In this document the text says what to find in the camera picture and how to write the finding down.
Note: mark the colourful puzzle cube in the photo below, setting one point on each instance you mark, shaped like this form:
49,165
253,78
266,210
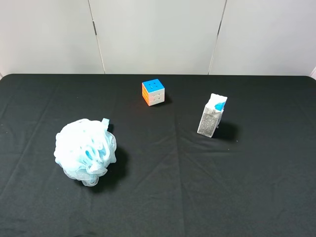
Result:
153,92

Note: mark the white milk carton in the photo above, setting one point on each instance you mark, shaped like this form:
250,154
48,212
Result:
211,115

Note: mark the black tablecloth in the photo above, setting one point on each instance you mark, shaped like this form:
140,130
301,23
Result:
255,177

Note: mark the light blue mesh bath loofah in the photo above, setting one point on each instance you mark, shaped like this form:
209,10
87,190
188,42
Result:
84,149

